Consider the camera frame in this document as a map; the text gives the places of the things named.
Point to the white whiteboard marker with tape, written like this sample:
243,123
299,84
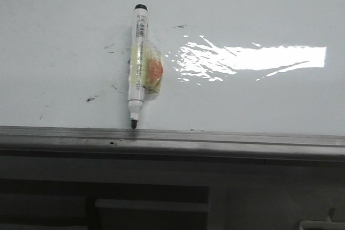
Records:
145,66

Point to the white whiteboard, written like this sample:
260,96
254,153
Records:
253,66

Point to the dark cabinet with white bar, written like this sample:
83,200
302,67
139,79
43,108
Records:
43,204

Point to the white tray corner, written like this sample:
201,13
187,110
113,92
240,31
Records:
328,224

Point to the grey aluminium whiteboard frame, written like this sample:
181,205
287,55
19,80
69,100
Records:
168,144

